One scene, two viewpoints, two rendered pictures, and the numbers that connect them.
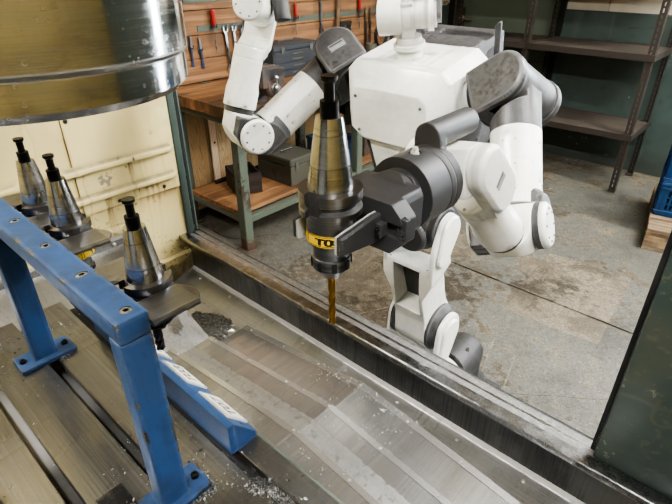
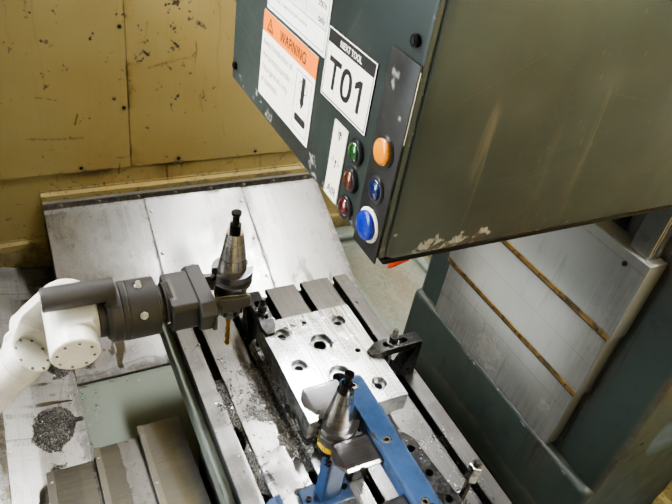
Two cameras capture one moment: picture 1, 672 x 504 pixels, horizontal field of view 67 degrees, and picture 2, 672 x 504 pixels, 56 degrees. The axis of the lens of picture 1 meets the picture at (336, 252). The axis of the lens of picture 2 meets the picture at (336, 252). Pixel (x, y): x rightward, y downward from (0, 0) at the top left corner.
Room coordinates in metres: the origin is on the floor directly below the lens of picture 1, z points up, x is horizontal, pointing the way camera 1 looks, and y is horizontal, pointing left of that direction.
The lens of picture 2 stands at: (1.13, 0.35, 1.99)
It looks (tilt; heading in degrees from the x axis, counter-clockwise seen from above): 37 degrees down; 195
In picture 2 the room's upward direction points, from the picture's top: 11 degrees clockwise
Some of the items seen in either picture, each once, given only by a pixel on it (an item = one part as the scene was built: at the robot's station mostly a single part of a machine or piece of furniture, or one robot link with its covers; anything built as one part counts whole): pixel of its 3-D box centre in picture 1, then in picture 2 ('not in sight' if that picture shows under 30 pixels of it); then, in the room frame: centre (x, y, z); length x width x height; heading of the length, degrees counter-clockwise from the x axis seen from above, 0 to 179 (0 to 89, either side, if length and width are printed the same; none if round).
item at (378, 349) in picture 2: not in sight; (392, 352); (0.09, 0.24, 0.97); 0.13 x 0.03 x 0.15; 138
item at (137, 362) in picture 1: (154, 425); (337, 449); (0.45, 0.23, 1.05); 0.10 x 0.05 x 0.30; 138
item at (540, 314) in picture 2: not in sight; (521, 290); (-0.05, 0.46, 1.16); 0.48 x 0.05 x 0.51; 48
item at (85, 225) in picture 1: (69, 228); not in sight; (0.67, 0.40, 1.21); 0.06 x 0.06 x 0.03
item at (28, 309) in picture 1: (22, 292); not in sight; (0.74, 0.56, 1.05); 0.10 x 0.05 x 0.30; 138
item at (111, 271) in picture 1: (124, 268); (353, 454); (0.56, 0.28, 1.21); 0.07 x 0.05 x 0.01; 138
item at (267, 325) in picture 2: not in sight; (259, 320); (0.15, -0.07, 0.97); 0.13 x 0.03 x 0.15; 48
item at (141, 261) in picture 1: (139, 251); (342, 404); (0.52, 0.23, 1.26); 0.04 x 0.04 x 0.07
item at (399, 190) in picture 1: (390, 197); (167, 301); (0.53, -0.06, 1.33); 0.13 x 0.12 x 0.10; 48
